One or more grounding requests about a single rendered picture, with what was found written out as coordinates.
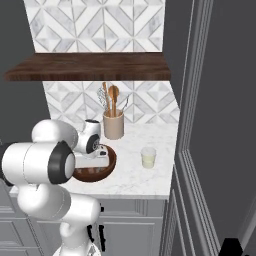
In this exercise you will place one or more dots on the grey cupboard door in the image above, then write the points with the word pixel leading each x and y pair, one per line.
pixel 133 240
pixel 16 235

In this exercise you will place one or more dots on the grey drawer front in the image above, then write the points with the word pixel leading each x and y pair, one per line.
pixel 133 207
pixel 8 203

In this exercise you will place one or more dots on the wooden spatula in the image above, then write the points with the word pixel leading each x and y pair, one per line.
pixel 105 95

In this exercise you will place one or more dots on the glass of lemonade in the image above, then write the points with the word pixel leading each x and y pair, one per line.
pixel 148 159

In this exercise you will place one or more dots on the metal whisk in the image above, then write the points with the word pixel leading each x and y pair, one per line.
pixel 101 95

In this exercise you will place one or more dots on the metal kitchen tool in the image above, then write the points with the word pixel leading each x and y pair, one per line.
pixel 125 101

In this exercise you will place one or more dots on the black drawer knob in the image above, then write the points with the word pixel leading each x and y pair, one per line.
pixel 101 209

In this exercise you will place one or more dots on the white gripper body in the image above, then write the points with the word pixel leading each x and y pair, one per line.
pixel 90 161

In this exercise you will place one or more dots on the dark wooden shelf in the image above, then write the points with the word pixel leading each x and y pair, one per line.
pixel 90 66

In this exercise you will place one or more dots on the brown wooden bowl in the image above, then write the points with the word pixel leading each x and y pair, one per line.
pixel 108 166

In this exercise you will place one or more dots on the beige utensil pot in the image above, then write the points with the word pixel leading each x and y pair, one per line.
pixel 113 126

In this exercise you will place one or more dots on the wooden spoon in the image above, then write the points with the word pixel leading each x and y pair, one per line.
pixel 114 95

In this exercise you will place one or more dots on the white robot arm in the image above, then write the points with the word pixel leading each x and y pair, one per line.
pixel 36 163

